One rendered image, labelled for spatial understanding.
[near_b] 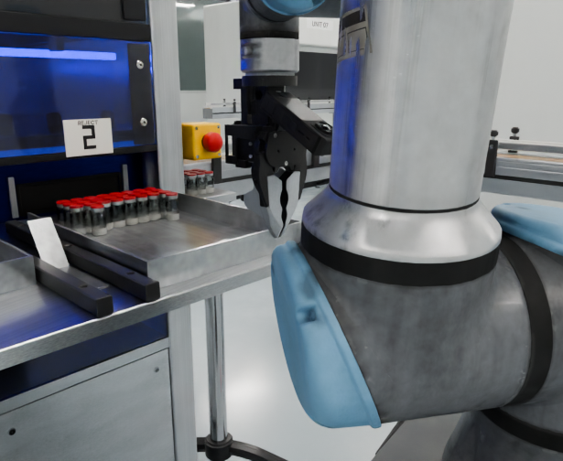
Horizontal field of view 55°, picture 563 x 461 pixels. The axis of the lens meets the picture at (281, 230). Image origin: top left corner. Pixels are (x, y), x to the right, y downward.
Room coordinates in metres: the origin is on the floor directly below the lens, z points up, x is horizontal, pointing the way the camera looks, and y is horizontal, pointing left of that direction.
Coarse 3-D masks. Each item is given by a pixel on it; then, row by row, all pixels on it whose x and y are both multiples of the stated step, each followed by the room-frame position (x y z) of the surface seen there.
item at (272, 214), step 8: (272, 176) 0.68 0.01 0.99; (272, 184) 0.68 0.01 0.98; (280, 184) 0.69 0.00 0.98; (248, 192) 0.72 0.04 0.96; (256, 192) 0.70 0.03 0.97; (272, 192) 0.68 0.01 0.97; (280, 192) 0.69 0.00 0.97; (248, 200) 0.72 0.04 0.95; (256, 200) 0.70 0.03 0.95; (272, 200) 0.68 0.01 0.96; (248, 208) 0.72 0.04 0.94; (256, 208) 0.71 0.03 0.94; (264, 208) 0.68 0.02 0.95; (272, 208) 0.68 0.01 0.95; (280, 208) 0.69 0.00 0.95; (264, 216) 0.69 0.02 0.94; (272, 216) 0.68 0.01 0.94; (280, 216) 0.69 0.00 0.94; (272, 224) 0.69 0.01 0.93; (280, 224) 0.69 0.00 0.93; (272, 232) 0.70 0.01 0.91; (280, 232) 0.70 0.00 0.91
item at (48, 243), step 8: (32, 224) 0.66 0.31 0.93; (40, 224) 0.66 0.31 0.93; (48, 224) 0.67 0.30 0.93; (32, 232) 0.65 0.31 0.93; (40, 232) 0.66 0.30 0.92; (48, 232) 0.66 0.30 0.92; (56, 232) 0.67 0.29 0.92; (40, 240) 0.65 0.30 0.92; (48, 240) 0.65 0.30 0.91; (56, 240) 0.66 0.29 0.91; (40, 248) 0.64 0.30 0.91; (48, 248) 0.65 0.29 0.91; (56, 248) 0.65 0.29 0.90; (40, 256) 0.64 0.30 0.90; (48, 256) 0.64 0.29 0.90; (56, 256) 0.65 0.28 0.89; (64, 256) 0.65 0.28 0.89; (56, 264) 0.64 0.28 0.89; (64, 264) 0.65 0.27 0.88; (72, 272) 0.62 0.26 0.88; (80, 272) 0.62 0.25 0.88; (88, 280) 0.60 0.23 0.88; (96, 280) 0.60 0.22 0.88
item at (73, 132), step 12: (72, 120) 0.90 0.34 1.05; (84, 120) 0.91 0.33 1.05; (96, 120) 0.93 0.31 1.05; (108, 120) 0.94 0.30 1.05; (72, 132) 0.90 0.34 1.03; (84, 132) 0.91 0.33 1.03; (96, 132) 0.93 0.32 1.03; (108, 132) 0.94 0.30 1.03; (72, 144) 0.90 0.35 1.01; (96, 144) 0.93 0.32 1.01; (108, 144) 0.94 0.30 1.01
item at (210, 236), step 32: (160, 224) 0.86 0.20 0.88; (192, 224) 0.86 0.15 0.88; (224, 224) 0.86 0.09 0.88; (256, 224) 0.82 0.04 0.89; (288, 224) 0.73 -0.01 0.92; (128, 256) 0.59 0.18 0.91; (160, 256) 0.69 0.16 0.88; (192, 256) 0.61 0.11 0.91; (224, 256) 0.64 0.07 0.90; (256, 256) 0.68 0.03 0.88
